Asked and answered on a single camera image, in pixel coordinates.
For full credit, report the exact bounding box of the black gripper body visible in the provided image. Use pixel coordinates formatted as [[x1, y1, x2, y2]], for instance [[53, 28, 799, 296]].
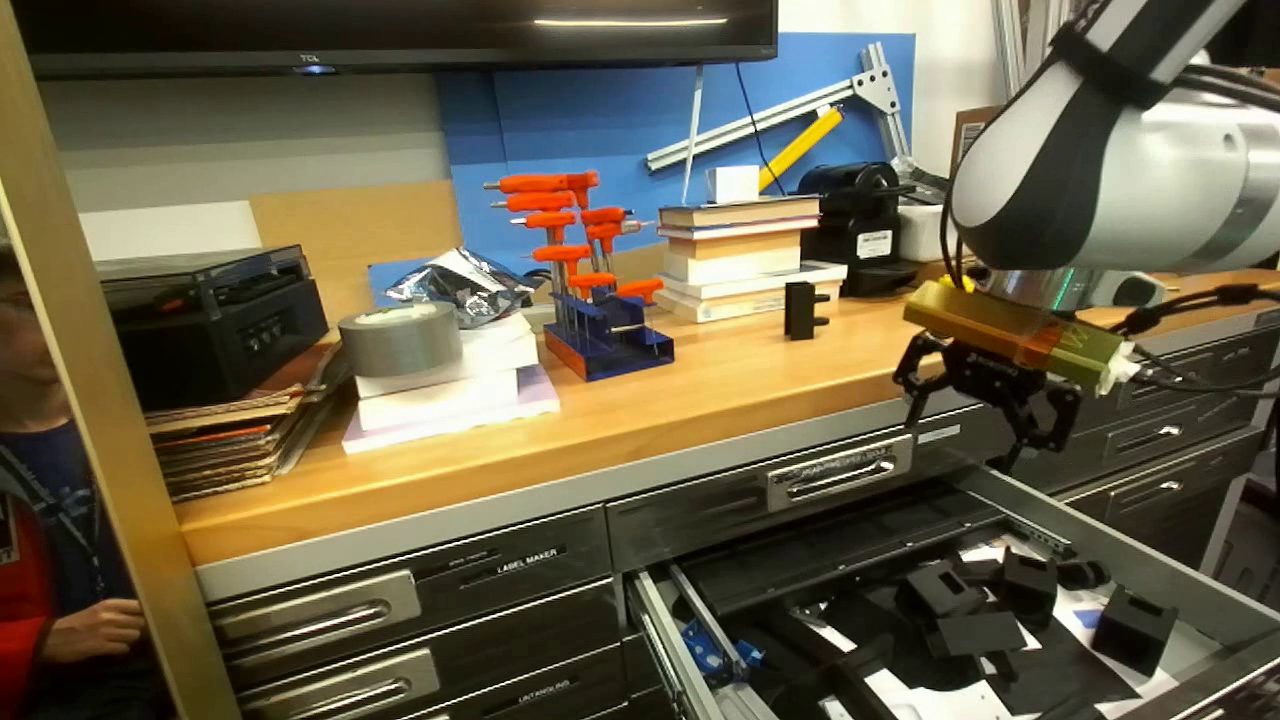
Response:
[[931, 340, 1056, 426]]

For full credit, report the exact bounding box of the black tall slotted block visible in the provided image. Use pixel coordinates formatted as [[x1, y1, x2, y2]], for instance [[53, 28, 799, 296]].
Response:
[[781, 277, 834, 344]]

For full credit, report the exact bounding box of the black printed mount block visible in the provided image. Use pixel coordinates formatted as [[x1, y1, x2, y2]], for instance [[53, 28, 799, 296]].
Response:
[[996, 554, 1070, 616]]

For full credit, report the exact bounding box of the grey metal tool drawer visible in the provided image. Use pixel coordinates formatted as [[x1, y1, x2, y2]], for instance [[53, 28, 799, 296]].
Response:
[[623, 458, 1280, 720]]

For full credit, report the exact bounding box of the bystander hand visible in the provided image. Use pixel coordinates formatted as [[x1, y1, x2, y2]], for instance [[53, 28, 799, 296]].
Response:
[[37, 596, 153, 669]]

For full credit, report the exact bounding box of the black hollow printed block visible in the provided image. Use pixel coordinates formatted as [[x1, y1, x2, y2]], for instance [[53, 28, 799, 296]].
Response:
[[1087, 589, 1185, 677], [1056, 557, 1114, 592]]

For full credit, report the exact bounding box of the black device with white label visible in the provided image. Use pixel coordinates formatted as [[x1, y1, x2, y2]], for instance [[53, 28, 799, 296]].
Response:
[[797, 162, 911, 299]]

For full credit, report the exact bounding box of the thick tan book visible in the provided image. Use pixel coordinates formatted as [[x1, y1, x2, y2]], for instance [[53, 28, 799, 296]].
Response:
[[662, 238, 807, 287]]

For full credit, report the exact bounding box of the thin dark-covered book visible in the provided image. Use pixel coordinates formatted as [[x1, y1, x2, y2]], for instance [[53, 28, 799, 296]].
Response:
[[662, 221, 821, 248], [656, 198, 823, 234]]

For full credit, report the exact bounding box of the cardboard shipping box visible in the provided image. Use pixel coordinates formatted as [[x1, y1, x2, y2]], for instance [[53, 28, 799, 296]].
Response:
[[949, 101, 1007, 180]]

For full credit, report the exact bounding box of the small white box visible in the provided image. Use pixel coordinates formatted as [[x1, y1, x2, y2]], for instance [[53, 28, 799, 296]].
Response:
[[713, 162, 769, 207]]

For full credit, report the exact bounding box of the blue hex key stand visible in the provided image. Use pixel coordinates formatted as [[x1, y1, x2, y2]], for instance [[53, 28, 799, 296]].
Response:
[[538, 287, 680, 390]]

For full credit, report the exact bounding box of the thin white rod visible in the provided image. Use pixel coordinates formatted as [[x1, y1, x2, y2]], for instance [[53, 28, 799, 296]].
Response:
[[677, 60, 713, 211]]

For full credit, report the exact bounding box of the small blue part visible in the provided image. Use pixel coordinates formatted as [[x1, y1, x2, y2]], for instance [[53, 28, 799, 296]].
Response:
[[668, 600, 778, 697]]

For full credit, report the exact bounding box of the white paper stack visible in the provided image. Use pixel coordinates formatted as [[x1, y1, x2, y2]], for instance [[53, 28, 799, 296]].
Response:
[[338, 313, 566, 459]]

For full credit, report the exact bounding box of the silver plastic bag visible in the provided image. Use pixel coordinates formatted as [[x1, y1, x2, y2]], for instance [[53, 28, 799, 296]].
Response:
[[386, 244, 543, 333]]

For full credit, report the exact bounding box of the brown cardboard sheet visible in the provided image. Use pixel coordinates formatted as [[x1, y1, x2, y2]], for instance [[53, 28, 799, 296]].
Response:
[[247, 180, 466, 333]]

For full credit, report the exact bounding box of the black monitor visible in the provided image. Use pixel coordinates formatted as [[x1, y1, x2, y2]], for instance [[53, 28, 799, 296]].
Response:
[[11, 0, 785, 78]]

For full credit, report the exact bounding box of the stack of dark boards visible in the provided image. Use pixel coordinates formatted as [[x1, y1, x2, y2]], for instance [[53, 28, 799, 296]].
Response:
[[137, 337, 358, 507]]

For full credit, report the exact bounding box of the black equipment case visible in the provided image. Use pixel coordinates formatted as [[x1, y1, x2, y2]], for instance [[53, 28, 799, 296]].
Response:
[[97, 240, 332, 414]]

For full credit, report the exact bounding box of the white flat board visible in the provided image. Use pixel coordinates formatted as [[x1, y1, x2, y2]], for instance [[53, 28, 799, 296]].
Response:
[[78, 198, 269, 281]]

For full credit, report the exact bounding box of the person in red jacket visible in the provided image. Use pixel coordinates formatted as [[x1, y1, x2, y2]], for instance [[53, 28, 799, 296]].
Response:
[[0, 251, 153, 720]]

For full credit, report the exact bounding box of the black robot camera cable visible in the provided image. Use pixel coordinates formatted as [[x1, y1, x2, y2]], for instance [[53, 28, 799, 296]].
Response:
[[931, 57, 1280, 403]]

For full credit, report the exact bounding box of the yellow tool handle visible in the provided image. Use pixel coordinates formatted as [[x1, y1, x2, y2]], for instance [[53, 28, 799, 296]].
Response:
[[755, 104, 849, 198]]

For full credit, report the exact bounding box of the blue wall board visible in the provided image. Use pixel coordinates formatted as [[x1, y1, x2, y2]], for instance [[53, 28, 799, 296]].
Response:
[[438, 33, 922, 277]]

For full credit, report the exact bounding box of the grey duct tape roll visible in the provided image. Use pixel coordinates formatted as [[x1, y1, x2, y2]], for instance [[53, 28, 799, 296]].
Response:
[[338, 299, 468, 394]]

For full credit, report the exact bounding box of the wooden post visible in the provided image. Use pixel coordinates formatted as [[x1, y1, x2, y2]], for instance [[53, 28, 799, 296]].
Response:
[[0, 0, 246, 720]]

